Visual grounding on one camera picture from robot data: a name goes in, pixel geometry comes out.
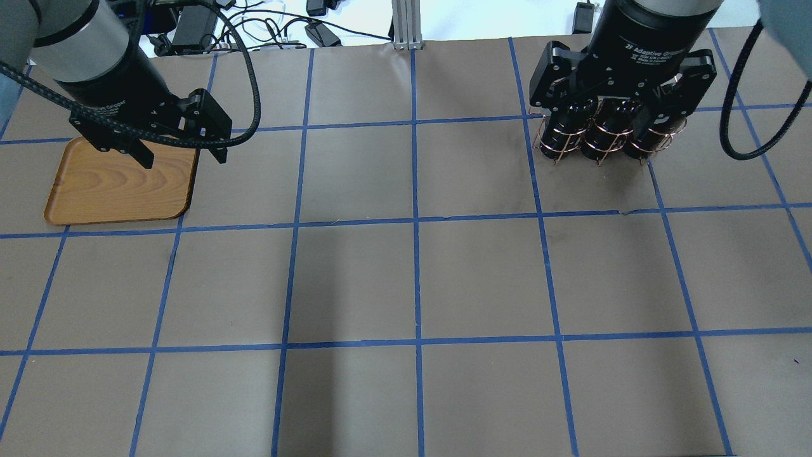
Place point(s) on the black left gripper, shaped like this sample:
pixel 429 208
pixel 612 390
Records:
pixel 109 81

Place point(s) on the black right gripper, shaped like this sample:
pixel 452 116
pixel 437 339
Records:
pixel 634 28

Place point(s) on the wooden tray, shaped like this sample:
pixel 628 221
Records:
pixel 93 187

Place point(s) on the dark wine bottle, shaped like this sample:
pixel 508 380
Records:
pixel 565 126
pixel 651 125
pixel 609 128

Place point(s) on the copper wire bottle basket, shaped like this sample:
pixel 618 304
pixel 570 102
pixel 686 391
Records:
pixel 679 128

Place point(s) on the black power brick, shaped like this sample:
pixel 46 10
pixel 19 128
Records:
pixel 194 31

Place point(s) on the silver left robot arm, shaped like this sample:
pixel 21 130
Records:
pixel 19 26

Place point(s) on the aluminium frame post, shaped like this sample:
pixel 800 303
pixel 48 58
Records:
pixel 406 25

